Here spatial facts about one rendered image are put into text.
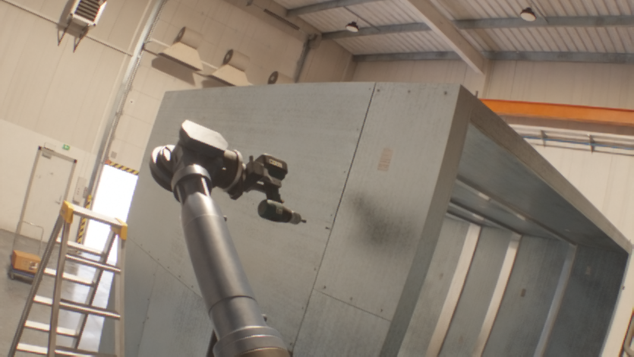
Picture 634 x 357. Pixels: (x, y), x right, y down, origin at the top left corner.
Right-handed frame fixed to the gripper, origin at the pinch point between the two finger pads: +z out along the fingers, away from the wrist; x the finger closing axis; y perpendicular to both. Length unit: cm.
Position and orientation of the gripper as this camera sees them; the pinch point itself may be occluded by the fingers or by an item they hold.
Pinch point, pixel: (270, 186)
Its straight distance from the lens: 176.3
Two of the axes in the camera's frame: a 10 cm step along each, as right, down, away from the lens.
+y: -1.5, -8.2, 5.5
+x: -6.9, 4.9, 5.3
